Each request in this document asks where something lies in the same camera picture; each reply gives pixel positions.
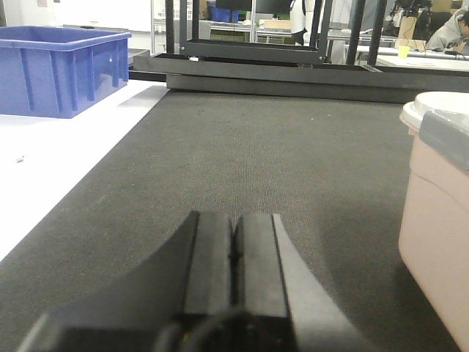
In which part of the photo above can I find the yellow cup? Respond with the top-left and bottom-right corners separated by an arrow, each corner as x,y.
398,45 -> 410,59

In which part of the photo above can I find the white lidded storage bin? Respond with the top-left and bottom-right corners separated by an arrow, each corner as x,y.
399,92 -> 468,351

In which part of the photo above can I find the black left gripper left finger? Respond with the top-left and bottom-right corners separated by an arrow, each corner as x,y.
19,211 -> 232,351

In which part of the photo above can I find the blue plastic crate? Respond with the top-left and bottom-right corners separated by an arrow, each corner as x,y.
1,26 -> 131,119

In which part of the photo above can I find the black metal shelf frame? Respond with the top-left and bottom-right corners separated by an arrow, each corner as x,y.
130,1 -> 468,103

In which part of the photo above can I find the dark grey table mat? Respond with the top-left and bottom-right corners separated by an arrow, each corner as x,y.
1,91 -> 457,351

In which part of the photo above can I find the person in grey hoodie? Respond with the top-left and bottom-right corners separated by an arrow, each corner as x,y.
425,8 -> 468,52

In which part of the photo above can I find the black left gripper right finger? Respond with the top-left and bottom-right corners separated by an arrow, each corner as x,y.
234,213 -> 375,351

